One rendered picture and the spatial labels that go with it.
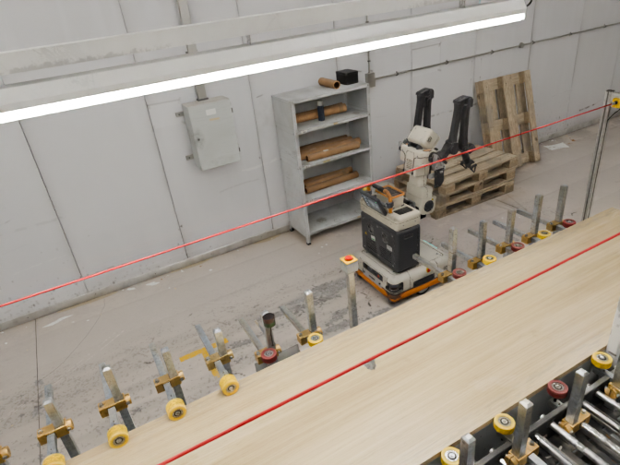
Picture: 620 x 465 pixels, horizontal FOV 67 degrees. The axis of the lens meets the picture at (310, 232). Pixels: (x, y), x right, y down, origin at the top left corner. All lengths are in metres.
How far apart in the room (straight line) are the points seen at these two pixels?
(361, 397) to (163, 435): 0.87
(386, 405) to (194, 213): 3.30
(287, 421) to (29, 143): 3.28
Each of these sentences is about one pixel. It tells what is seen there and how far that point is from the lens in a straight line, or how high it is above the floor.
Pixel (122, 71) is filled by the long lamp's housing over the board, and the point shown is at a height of 2.37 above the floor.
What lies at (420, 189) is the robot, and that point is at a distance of 4.07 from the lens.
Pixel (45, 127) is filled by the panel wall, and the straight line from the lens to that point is 4.54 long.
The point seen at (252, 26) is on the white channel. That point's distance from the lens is 1.58.
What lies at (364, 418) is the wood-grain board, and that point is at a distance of 2.14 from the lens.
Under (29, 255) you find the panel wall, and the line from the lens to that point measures 4.89.
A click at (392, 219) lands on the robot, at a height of 0.79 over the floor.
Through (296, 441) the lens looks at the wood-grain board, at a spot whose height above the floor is 0.90.
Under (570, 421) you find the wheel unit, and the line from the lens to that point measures 2.34.
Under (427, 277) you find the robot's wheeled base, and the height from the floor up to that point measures 0.18.
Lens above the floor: 2.55
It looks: 28 degrees down
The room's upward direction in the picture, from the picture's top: 7 degrees counter-clockwise
